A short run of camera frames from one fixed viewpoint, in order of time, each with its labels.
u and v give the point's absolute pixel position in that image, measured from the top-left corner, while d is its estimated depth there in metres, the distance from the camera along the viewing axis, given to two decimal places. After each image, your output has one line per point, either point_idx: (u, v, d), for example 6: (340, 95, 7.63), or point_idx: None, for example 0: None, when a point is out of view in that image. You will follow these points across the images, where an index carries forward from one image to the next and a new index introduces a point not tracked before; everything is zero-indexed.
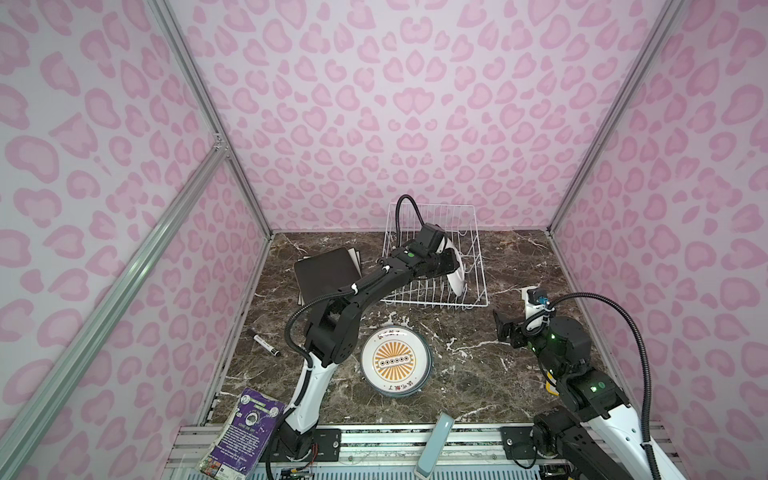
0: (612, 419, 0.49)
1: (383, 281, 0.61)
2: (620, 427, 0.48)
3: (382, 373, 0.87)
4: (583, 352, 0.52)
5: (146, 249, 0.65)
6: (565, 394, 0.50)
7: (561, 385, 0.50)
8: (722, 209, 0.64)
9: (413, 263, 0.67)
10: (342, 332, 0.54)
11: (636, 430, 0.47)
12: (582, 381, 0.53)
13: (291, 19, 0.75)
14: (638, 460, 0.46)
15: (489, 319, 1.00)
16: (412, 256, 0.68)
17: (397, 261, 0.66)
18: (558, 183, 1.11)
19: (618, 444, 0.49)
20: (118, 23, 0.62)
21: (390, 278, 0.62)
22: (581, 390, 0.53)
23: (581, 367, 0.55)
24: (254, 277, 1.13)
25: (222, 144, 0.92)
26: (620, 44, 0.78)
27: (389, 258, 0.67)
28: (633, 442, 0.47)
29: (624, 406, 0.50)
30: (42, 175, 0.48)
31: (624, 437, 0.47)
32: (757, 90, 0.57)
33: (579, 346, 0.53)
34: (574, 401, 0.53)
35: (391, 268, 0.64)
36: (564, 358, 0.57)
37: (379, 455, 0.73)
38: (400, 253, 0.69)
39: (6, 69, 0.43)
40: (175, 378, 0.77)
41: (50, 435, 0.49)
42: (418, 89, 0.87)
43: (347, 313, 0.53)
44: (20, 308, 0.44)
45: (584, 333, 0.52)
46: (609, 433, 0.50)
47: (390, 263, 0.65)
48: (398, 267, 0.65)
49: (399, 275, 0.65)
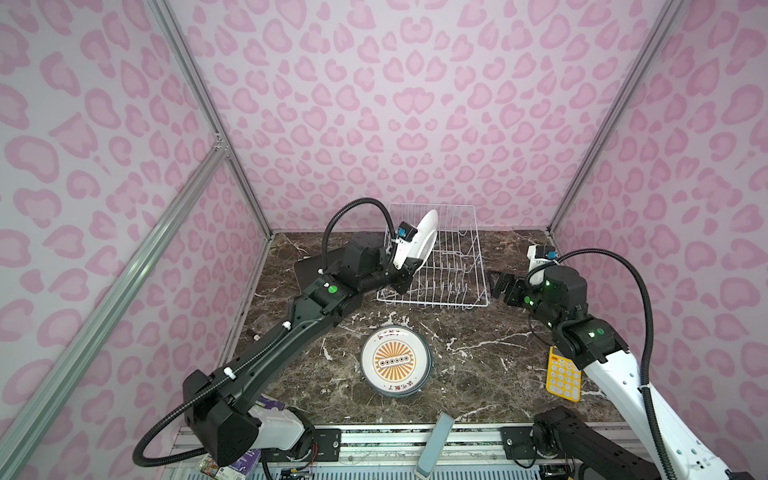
0: (609, 362, 0.46)
1: (281, 345, 0.44)
2: (617, 372, 0.46)
3: (382, 373, 0.87)
4: (578, 296, 0.51)
5: (147, 249, 0.65)
6: (561, 341, 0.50)
7: (557, 332, 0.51)
8: (722, 209, 0.64)
9: (334, 304, 0.48)
10: (214, 439, 0.39)
11: (635, 376, 0.45)
12: (579, 328, 0.50)
13: (291, 19, 0.75)
14: (636, 406, 0.44)
15: (489, 319, 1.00)
16: (329, 296, 0.49)
17: (308, 307, 0.48)
18: (558, 183, 1.11)
19: (617, 391, 0.46)
20: (118, 23, 0.62)
21: (294, 337, 0.45)
22: (578, 336, 0.50)
23: (577, 311, 0.52)
24: (254, 277, 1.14)
25: (222, 144, 0.92)
26: (620, 44, 0.78)
27: (299, 301, 0.49)
28: (630, 386, 0.44)
29: (623, 352, 0.47)
30: (42, 175, 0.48)
31: (621, 381, 0.45)
32: (757, 90, 0.57)
33: (575, 288, 0.51)
34: (571, 348, 0.51)
35: (295, 323, 0.46)
36: (558, 303, 0.56)
37: (380, 455, 0.73)
38: (317, 294, 0.50)
39: (6, 69, 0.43)
40: (174, 378, 0.76)
41: (50, 435, 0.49)
42: (418, 89, 0.87)
43: (217, 415, 0.38)
44: (20, 308, 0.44)
45: (578, 277, 0.51)
46: (607, 379, 0.47)
47: (296, 313, 0.47)
48: (307, 318, 0.47)
49: (308, 329, 0.47)
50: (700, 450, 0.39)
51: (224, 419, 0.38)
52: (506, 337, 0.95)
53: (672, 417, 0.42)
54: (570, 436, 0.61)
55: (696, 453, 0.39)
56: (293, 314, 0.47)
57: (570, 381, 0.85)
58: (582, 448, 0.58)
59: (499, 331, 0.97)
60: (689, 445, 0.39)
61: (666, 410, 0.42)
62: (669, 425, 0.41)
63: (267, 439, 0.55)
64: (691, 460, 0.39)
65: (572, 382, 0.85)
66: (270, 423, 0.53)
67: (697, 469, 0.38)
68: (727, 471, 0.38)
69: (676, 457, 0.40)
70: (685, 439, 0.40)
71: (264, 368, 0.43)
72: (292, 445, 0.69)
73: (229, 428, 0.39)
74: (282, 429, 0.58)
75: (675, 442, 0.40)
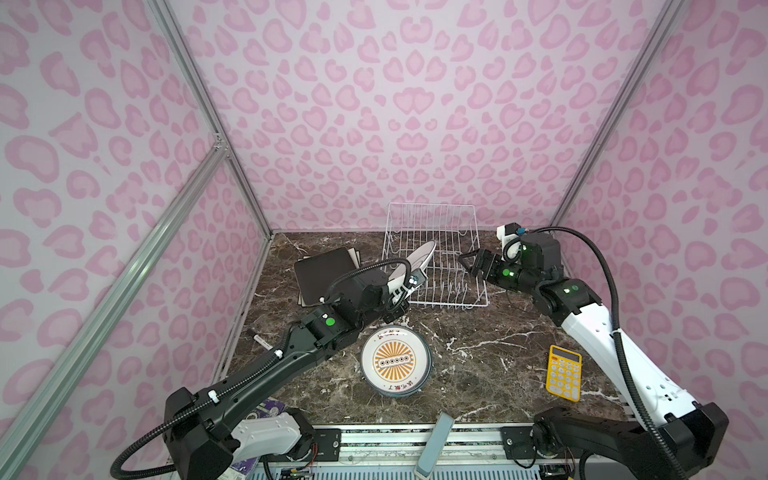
0: (582, 313, 0.49)
1: (269, 377, 0.44)
2: (590, 323, 0.48)
3: (382, 373, 0.87)
4: (553, 257, 0.54)
5: (146, 249, 0.65)
6: (539, 299, 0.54)
7: (536, 291, 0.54)
8: (722, 209, 0.64)
9: (330, 338, 0.49)
10: (185, 462, 0.37)
11: (606, 324, 0.47)
12: (555, 286, 0.53)
13: (291, 19, 0.75)
14: (608, 351, 0.46)
15: (489, 319, 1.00)
16: (326, 329, 0.49)
17: (303, 337, 0.48)
18: (558, 183, 1.11)
19: (590, 340, 0.49)
20: (118, 23, 0.62)
21: (282, 368, 0.45)
22: (555, 292, 0.53)
23: (553, 271, 0.55)
24: (254, 277, 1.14)
25: (222, 144, 0.92)
26: (620, 44, 0.78)
27: (295, 329, 0.49)
28: (603, 334, 0.47)
29: (596, 304, 0.49)
30: (42, 175, 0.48)
31: (594, 330, 0.48)
32: (757, 90, 0.57)
33: (549, 249, 0.54)
34: (549, 304, 0.53)
35: (287, 352, 0.46)
36: (537, 267, 0.59)
37: (379, 455, 0.73)
38: (312, 323, 0.50)
39: (6, 69, 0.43)
40: (174, 378, 0.76)
41: (50, 435, 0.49)
42: (418, 89, 0.87)
43: (193, 439, 0.37)
44: (20, 308, 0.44)
45: (551, 241, 0.53)
46: (581, 332, 0.50)
47: (290, 341, 0.48)
48: (300, 349, 0.47)
49: (298, 360, 0.46)
50: (669, 386, 0.41)
51: (198, 445, 0.37)
52: (505, 337, 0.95)
53: (643, 359, 0.43)
54: (565, 422, 0.61)
55: (665, 388, 0.41)
56: (287, 342, 0.47)
57: (570, 381, 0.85)
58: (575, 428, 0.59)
59: (499, 331, 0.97)
60: (659, 382, 0.41)
61: (637, 354, 0.44)
62: (639, 366, 0.43)
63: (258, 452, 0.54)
64: (659, 395, 0.40)
65: (572, 382, 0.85)
66: (252, 440, 0.51)
67: (665, 402, 0.40)
68: (694, 402, 0.39)
69: (646, 392, 0.42)
70: (655, 377, 0.42)
71: (248, 396, 0.42)
72: (288, 449, 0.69)
73: (204, 454, 0.39)
74: (270, 442, 0.57)
75: (644, 380, 0.42)
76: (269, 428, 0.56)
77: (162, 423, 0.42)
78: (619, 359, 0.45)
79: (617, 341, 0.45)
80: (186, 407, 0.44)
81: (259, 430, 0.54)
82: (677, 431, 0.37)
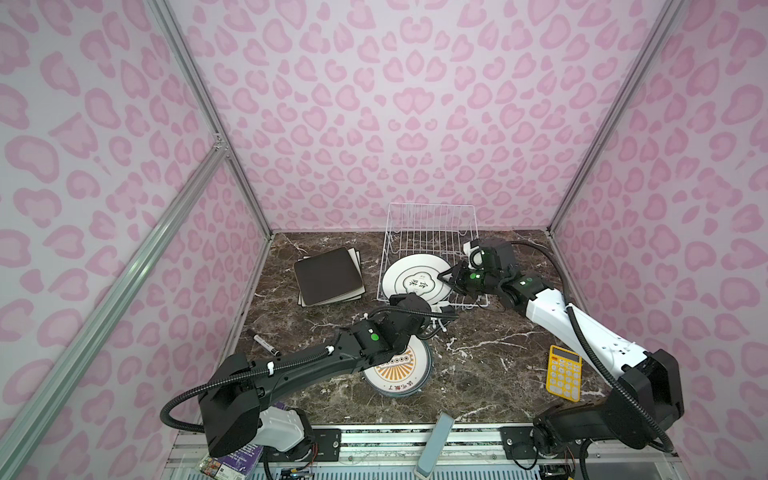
0: (538, 298, 0.55)
1: (316, 370, 0.48)
2: (545, 303, 0.54)
3: (382, 373, 0.87)
4: (508, 257, 0.61)
5: (147, 248, 0.65)
6: (501, 296, 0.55)
7: (497, 289, 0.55)
8: (722, 209, 0.64)
9: (373, 351, 0.53)
10: (228, 424, 0.40)
11: (559, 303, 0.53)
12: (513, 281, 0.59)
13: (291, 19, 0.75)
14: (566, 325, 0.52)
15: (490, 320, 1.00)
16: (372, 343, 0.54)
17: (352, 341, 0.53)
18: (558, 183, 1.11)
19: (549, 319, 0.55)
20: (118, 23, 0.62)
21: (327, 365, 0.49)
22: (514, 287, 0.59)
23: (511, 269, 0.62)
24: (254, 277, 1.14)
25: (222, 144, 0.92)
26: (620, 44, 0.78)
27: (344, 333, 0.54)
28: (558, 312, 0.52)
29: (549, 289, 0.56)
30: (42, 175, 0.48)
31: (550, 308, 0.53)
32: (756, 90, 0.57)
33: (502, 249, 0.62)
34: (510, 298, 0.60)
35: (336, 351, 0.50)
36: (496, 267, 0.66)
37: (380, 455, 0.73)
38: (361, 330, 0.55)
39: (6, 69, 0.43)
40: (175, 378, 0.77)
41: (50, 435, 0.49)
42: (418, 89, 0.87)
43: (242, 403, 0.40)
44: (20, 308, 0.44)
45: (505, 242, 0.60)
46: (541, 314, 0.56)
47: (340, 342, 0.52)
48: (347, 352, 0.51)
49: (343, 362, 0.51)
50: (621, 343, 0.45)
51: (247, 409, 0.39)
52: (505, 337, 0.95)
53: (595, 325, 0.48)
54: (558, 415, 0.63)
55: (618, 345, 0.45)
56: (337, 342, 0.52)
57: (570, 381, 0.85)
58: (567, 417, 0.60)
59: (499, 331, 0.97)
60: (612, 341, 0.46)
61: (589, 322, 0.49)
62: (593, 332, 0.48)
63: (263, 439, 0.55)
64: (614, 350, 0.45)
65: (572, 382, 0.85)
66: (271, 424, 0.53)
67: (620, 355, 0.44)
68: (644, 352, 0.44)
69: (602, 351, 0.46)
70: (608, 338, 0.46)
71: (297, 378, 0.46)
72: (289, 446, 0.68)
73: (247, 419, 0.41)
74: (281, 432, 0.58)
75: (600, 341, 0.46)
76: (283, 420, 0.57)
77: (217, 380, 0.43)
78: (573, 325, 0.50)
79: (569, 312, 0.51)
80: (243, 369, 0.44)
81: (276, 418, 0.55)
82: (636, 379, 0.40)
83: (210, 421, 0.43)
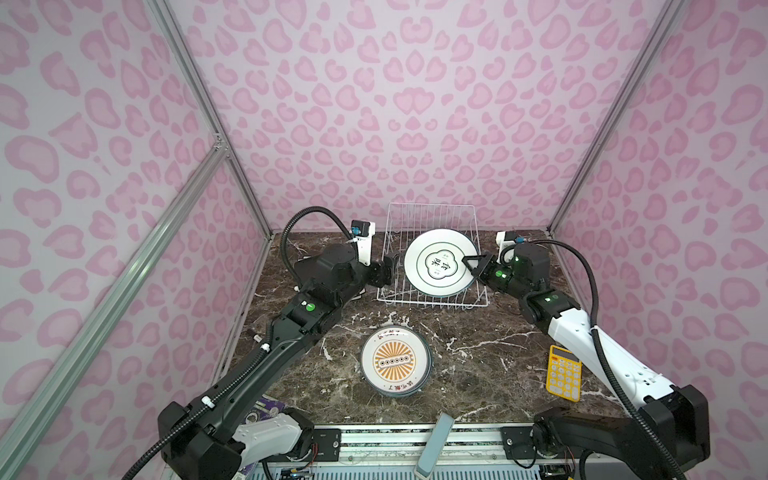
0: (562, 316, 0.54)
1: (260, 372, 0.44)
2: (571, 322, 0.53)
3: (382, 373, 0.87)
4: (542, 270, 0.58)
5: (147, 248, 0.65)
6: (524, 309, 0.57)
7: (522, 300, 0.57)
8: (721, 209, 0.64)
9: (312, 323, 0.49)
10: (195, 473, 0.37)
11: (585, 324, 0.52)
12: (539, 296, 0.58)
13: (291, 19, 0.75)
14: (588, 348, 0.50)
15: (489, 319, 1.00)
16: (308, 314, 0.50)
17: (286, 328, 0.48)
18: (558, 183, 1.11)
19: (571, 339, 0.54)
20: (118, 23, 0.62)
21: (274, 359, 0.45)
22: (538, 303, 0.58)
23: (541, 283, 0.60)
24: (254, 277, 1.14)
25: (222, 144, 0.92)
26: (620, 44, 0.78)
27: (276, 323, 0.49)
28: (582, 333, 0.51)
29: (575, 309, 0.54)
30: (42, 175, 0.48)
31: (574, 329, 0.52)
32: (756, 90, 0.57)
33: (539, 262, 0.58)
34: (533, 314, 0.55)
35: (274, 345, 0.46)
36: (527, 277, 0.63)
37: (379, 455, 0.73)
38: (294, 314, 0.50)
39: (6, 69, 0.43)
40: (175, 378, 0.77)
41: (49, 435, 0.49)
42: (418, 89, 0.87)
43: (197, 447, 0.37)
44: (20, 308, 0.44)
45: (543, 253, 0.57)
46: (564, 333, 0.55)
47: (275, 334, 0.47)
48: (286, 340, 0.47)
49: (287, 349, 0.47)
50: (646, 373, 0.43)
51: (205, 448, 0.37)
52: (506, 337, 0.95)
53: (621, 352, 0.47)
54: (564, 421, 0.61)
55: (643, 375, 0.43)
56: (272, 336, 0.47)
57: (570, 381, 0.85)
58: (573, 425, 0.59)
59: (499, 331, 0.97)
60: (637, 370, 0.44)
61: (614, 348, 0.47)
62: (619, 358, 0.46)
63: (262, 449, 0.55)
64: (638, 379, 0.43)
65: (572, 382, 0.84)
66: (257, 440, 0.52)
67: (644, 385, 0.42)
68: (671, 385, 0.42)
69: (625, 379, 0.44)
70: (634, 366, 0.44)
71: (244, 397, 0.42)
72: (291, 445, 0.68)
73: (211, 458, 0.39)
74: (273, 439, 0.57)
75: (624, 368, 0.45)
76: (269, 428, 0.56)
77: (160, 439, 0.40)
78: (597, 350, 0.49)
79: (594, 335, 0.50)
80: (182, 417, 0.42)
81: (260, 432, 0.54)
82: (657, 411, 0.39)
83: (181, 474, 0.41)
